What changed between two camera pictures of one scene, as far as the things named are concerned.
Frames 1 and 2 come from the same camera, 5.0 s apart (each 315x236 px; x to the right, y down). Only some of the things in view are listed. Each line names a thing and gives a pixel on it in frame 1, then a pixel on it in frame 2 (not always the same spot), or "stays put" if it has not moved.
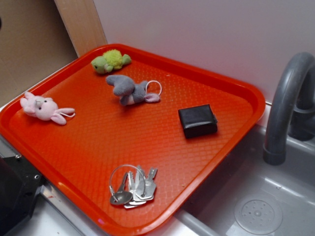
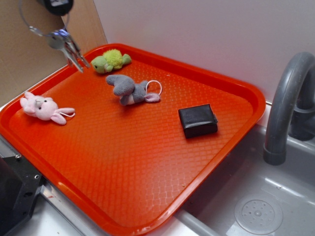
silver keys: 140,189 to 61,40
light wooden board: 82,22 stays put
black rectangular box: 197,121 stays put
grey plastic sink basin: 246,196 stays put
